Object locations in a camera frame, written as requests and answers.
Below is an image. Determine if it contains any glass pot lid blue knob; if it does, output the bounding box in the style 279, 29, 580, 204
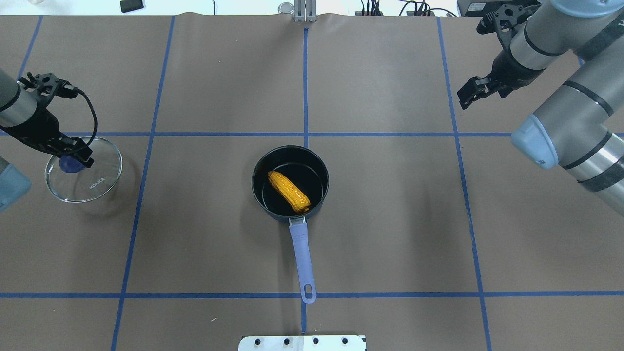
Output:
45, 136, 123, 203

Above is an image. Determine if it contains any black laptop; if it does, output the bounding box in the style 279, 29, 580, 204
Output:
456, 0, 509, 17

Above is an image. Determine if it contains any white camera stand column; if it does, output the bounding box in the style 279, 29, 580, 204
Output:
238, 335, 368, 351

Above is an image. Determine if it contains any dark blue pot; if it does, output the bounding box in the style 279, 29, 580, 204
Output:
252, 146, 329, 304

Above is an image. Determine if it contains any black phone on table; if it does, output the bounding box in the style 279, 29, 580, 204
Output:
119, 0, 144, 14

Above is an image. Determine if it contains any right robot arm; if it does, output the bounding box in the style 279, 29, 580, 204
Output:
457, 0, 624, 214

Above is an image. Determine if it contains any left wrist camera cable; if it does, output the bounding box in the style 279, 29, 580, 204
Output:
63, 85, 98, 149

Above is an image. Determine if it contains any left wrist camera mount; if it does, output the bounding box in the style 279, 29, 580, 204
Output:
17, 73, 78, 108

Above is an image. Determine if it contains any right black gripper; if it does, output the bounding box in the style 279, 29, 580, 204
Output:
457, 50, 544, 110

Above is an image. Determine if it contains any orange black power strip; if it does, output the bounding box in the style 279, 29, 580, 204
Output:
345, 0, 461, 17

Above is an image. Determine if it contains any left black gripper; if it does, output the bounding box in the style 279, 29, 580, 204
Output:
0, 110, 94, 169

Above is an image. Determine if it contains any aluminium frame post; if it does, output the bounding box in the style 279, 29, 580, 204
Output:
292, 0, 318, 23

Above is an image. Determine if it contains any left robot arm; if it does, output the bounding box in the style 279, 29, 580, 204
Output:
0, 71, 98, 170

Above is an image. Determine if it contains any yellow toy corn cob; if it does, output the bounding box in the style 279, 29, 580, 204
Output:
268, 171, 312, 214

